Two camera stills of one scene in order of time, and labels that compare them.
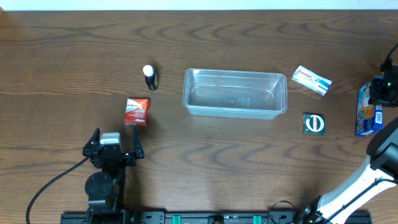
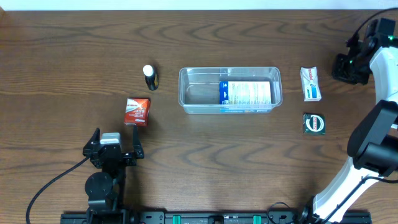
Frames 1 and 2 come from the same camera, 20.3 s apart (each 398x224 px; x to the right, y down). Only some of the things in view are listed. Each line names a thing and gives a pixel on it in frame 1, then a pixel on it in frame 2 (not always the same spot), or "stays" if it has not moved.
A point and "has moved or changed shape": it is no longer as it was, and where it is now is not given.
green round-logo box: (314, 124) stays
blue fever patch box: (369, 117) to (245, 96)
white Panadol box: (311, 80) has moved or changed shape
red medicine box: (137, 111) stays
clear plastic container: (235, 94) has moved or changed shape
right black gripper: (382, 91) to (347, 70)
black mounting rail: (217, 217) stays
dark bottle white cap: (151, 77) stays
